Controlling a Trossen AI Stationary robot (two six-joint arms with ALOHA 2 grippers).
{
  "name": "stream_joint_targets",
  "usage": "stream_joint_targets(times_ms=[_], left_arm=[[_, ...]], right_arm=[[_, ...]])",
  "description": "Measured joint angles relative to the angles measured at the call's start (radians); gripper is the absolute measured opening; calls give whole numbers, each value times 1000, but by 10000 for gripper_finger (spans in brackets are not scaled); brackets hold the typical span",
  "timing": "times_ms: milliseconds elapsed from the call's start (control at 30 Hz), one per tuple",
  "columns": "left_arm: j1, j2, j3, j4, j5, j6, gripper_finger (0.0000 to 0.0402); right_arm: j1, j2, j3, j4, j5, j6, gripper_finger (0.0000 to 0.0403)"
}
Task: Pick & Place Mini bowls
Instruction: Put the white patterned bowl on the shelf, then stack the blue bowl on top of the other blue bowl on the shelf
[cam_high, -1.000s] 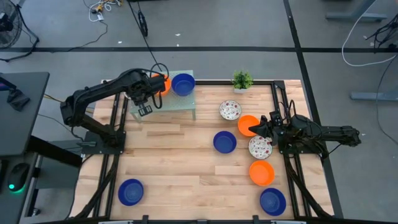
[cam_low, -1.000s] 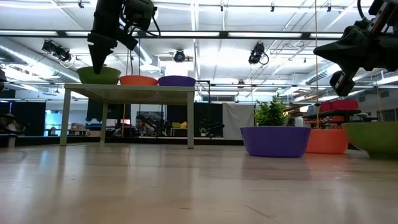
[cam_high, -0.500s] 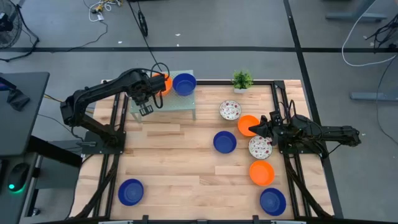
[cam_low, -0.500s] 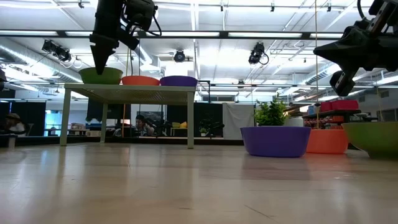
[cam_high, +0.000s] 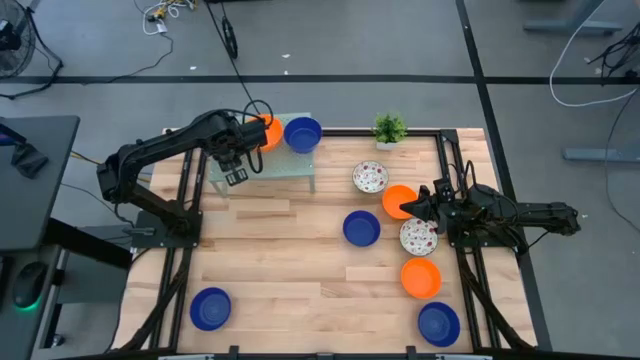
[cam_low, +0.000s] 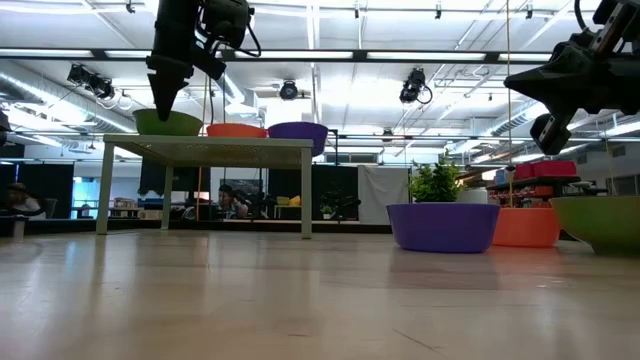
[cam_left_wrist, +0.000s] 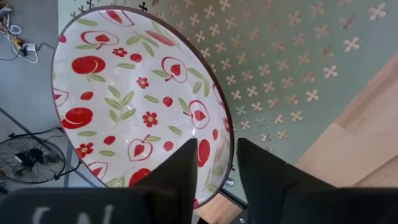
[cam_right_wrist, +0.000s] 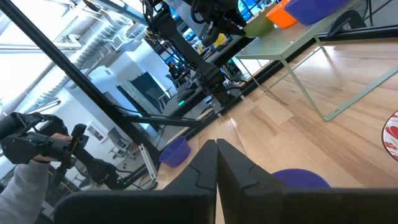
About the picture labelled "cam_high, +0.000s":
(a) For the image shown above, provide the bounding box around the small green mesh table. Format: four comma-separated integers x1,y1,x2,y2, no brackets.
208,112,317,197

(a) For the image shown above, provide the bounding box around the black angular object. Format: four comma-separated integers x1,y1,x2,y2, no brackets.
9,142,50,180

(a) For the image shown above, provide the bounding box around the black computer mouse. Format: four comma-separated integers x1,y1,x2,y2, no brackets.
12,261,49,312

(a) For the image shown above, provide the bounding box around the black aluminium rig frame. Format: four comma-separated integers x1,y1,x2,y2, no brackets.
113,127,539,360

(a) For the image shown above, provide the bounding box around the blue plastic bowl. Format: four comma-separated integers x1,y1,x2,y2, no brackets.
189,286,233,332
342,209,382,248
417,301,462,348
283,116,324,155

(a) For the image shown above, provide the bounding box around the green bowl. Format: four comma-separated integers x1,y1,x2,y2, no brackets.
399,217,440,258
351,160,390,195

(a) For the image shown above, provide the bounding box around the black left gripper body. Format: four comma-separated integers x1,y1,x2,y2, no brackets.
219,118,270,188

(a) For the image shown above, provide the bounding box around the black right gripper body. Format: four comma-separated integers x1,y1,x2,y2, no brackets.
433,178,466,235

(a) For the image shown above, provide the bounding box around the artificial plant, white pot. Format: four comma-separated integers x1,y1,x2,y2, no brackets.
372,112,409,152

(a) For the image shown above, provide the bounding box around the orange plastic bowl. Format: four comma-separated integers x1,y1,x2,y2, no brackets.
381,184,419,221
248,113,285,154
400,257,443,300

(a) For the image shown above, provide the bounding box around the grey desk foot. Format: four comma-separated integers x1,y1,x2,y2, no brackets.
522,0,625,37
562,147,640,164

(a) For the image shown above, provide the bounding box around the black pedestal fan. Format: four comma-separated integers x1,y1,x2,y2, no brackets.
0,0,65,100

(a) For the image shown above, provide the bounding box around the white floor cable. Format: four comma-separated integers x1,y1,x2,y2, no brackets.
548,0,640,109

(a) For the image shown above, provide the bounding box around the black desk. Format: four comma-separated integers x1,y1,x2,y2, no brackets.
0,115,81,252

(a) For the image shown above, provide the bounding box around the grey side desk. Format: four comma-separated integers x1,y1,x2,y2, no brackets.
0,243,69,360

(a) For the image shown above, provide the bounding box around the black hanging cable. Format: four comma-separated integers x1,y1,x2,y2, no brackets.
204,0,262,116

